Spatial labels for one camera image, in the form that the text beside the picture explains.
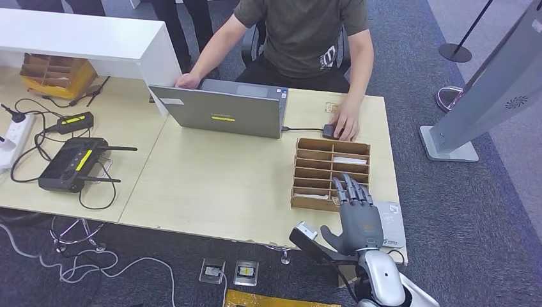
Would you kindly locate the person's right forearm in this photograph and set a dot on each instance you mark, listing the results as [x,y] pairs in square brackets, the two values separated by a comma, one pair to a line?
[211,55]

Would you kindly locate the white key card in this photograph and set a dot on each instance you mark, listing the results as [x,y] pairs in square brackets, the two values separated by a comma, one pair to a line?
[349,161]
[311,196]

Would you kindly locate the white desk shelf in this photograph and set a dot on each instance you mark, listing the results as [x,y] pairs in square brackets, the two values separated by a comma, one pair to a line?
[84,38]

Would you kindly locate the seated person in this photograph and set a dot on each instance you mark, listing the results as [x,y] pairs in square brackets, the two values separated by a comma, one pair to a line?
[300,38]

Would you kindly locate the grey card reader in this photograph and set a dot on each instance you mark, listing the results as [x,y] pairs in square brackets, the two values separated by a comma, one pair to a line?
[394,224]

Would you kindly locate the white power strip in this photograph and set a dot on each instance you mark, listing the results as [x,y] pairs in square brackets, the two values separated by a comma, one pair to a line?
[18,135]

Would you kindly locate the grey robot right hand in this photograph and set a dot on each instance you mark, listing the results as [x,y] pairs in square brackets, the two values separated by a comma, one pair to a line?
[362,229]

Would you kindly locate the black office chair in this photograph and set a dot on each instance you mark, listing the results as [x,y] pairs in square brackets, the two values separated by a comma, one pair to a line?
[250,46]

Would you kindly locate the patterned ID card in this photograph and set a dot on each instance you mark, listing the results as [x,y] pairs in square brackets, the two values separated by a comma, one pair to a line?
[331,107]

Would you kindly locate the person's right hand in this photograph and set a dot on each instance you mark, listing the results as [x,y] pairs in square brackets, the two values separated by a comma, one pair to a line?
[188,81]

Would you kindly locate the black plug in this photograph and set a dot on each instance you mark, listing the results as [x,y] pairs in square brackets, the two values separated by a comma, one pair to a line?
[18,115]

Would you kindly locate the black stanchion post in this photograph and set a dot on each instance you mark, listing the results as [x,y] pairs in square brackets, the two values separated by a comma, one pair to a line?
[455,53]

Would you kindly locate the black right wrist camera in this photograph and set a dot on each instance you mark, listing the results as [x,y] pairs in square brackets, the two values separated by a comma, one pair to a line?
[309,243]

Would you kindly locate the person's left hand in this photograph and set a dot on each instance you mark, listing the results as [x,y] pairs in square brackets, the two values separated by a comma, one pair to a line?
[346,120]

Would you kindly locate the chrome chair foot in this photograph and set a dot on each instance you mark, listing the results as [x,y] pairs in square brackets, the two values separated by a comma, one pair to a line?
[286,258]

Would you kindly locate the grey laptop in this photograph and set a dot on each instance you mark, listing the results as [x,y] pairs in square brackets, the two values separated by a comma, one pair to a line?
[218,110]

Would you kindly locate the black power adapter yellow label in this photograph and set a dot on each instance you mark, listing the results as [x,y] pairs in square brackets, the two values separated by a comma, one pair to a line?
[75,122]

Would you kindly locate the person's left forearm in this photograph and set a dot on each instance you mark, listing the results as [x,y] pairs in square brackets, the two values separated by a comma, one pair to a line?
[360,76]

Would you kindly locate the metal floor socket box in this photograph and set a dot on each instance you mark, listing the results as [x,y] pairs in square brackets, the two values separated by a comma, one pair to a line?
[246,272]
[211,271]

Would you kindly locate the wooden organizer in yellow box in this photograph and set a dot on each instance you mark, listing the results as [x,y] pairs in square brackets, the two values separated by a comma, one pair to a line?
[54,72]

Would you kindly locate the black remote controller with antennas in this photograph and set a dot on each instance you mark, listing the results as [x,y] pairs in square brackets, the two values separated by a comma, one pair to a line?
[70,163]

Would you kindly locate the beige desk leg panel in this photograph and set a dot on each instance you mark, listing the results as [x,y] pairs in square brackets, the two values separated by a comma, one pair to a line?
[342,283]

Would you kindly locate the chrome stanchion base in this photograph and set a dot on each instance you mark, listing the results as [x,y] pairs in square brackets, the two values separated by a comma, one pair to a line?
[443,99]

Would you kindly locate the wooden card organizer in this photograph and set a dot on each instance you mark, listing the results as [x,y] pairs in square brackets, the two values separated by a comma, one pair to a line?
[312,205]

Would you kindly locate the grey kiosk stand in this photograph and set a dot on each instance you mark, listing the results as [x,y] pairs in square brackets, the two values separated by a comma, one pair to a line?
[495,93]

